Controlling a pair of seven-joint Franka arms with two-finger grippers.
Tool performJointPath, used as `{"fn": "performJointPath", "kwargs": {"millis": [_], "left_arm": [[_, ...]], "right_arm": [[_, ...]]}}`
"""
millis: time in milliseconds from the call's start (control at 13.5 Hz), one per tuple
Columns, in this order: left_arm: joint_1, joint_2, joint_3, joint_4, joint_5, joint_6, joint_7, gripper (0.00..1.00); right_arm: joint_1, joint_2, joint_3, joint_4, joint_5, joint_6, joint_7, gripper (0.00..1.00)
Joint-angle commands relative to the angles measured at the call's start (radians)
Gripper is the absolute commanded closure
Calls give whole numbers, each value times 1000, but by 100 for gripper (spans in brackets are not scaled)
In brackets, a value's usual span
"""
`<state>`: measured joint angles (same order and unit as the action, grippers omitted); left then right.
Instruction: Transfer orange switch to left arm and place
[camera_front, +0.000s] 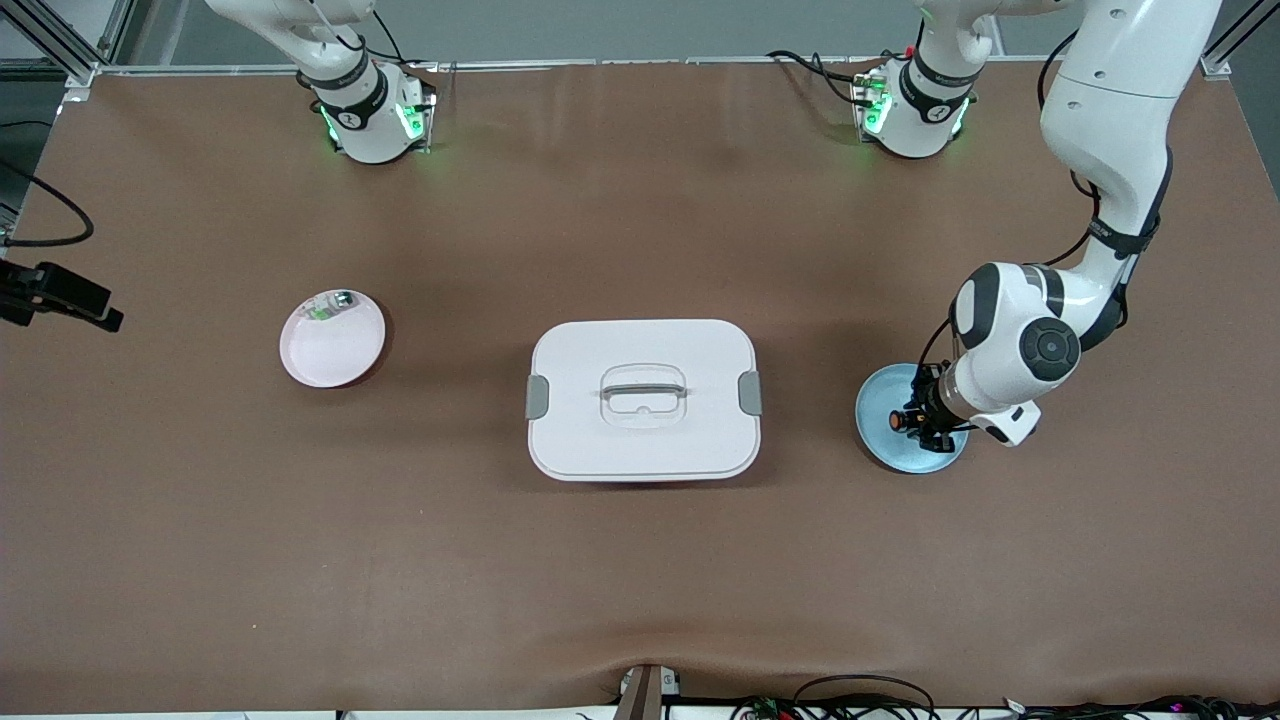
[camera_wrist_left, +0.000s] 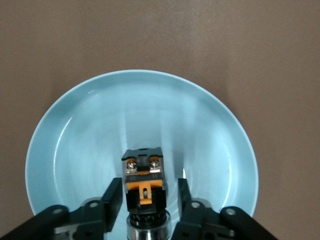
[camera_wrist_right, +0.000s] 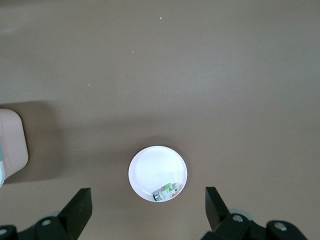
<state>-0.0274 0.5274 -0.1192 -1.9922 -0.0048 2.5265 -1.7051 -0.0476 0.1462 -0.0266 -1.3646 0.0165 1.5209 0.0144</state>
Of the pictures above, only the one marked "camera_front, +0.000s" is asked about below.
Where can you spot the orange and black push switch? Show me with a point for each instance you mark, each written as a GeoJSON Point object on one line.
{"type": "Point", "coordinates": [904, 421]}

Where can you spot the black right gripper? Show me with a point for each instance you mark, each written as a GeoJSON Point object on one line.
{"type": "Point", "coordinates": [55, 288]}

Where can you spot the white lidded storage box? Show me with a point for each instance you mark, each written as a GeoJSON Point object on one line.
{"type": "Point", "coordinates": [640, 450]}

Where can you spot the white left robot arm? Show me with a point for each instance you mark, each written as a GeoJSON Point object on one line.
{"type": "Point", "coordinates": [1110, 120]}

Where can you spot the light blue round plate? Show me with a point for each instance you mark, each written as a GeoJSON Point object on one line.
{"type": "Point", "coordinates": [880, 445]}

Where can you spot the pink round plate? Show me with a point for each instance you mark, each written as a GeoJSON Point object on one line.
{"type": "Point", "coordinates": [320, 360]}

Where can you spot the brown and grey edge bracket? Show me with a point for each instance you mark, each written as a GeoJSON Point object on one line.
{"type": "Point", "coordinates": [640, 695]}

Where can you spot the brown table cover mat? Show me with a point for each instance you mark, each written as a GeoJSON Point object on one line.
{"type": "Point", "coordinates": [300, 550]}

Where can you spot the aluminium table frame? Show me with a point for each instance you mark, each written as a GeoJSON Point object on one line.
{"type": "Point", "coordinates": [650, 62]}

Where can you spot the green and white push switch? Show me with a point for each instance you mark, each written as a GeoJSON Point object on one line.
{"type": "Point", "coordinates": [320, 312]}

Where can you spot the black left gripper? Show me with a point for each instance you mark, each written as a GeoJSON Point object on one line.
{"type": "Point", "coordinates": [932, 404]}

